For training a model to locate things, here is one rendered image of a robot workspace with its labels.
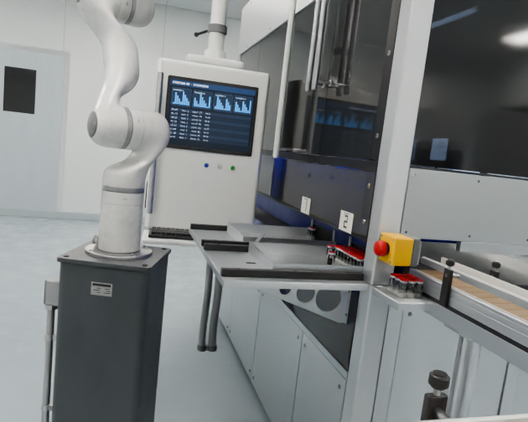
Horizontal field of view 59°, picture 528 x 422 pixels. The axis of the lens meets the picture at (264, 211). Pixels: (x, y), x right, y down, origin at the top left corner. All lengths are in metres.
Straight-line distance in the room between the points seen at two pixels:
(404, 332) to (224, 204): 1.08
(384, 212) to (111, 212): 0.75
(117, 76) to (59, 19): 5.44
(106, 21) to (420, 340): 1.27
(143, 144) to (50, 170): 5.37
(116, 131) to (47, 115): 5.39
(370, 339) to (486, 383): 0.45
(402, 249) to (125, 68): 0.90
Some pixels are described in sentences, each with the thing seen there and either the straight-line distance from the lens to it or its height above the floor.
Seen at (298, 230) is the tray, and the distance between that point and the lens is 1.89.
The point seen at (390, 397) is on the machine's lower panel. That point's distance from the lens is 1.47.
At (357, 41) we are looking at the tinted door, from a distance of 1.57.
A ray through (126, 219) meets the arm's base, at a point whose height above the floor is 0.97.
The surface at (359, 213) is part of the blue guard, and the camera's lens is 1.36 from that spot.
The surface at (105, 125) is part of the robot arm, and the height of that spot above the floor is 1.22.
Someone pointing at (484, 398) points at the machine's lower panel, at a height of 0.53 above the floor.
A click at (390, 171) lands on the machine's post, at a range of 1.26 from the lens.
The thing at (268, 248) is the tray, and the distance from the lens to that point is 1.50.
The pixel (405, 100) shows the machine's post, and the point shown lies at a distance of 1.28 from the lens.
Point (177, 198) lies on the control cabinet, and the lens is 2.13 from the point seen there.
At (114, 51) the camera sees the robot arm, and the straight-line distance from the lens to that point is 1.45.
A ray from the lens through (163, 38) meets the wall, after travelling 6.78.
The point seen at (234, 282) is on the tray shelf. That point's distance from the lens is 1.17.
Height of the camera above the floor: 1.21
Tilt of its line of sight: 7 degrees down
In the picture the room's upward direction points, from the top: 6 degrees clockwise
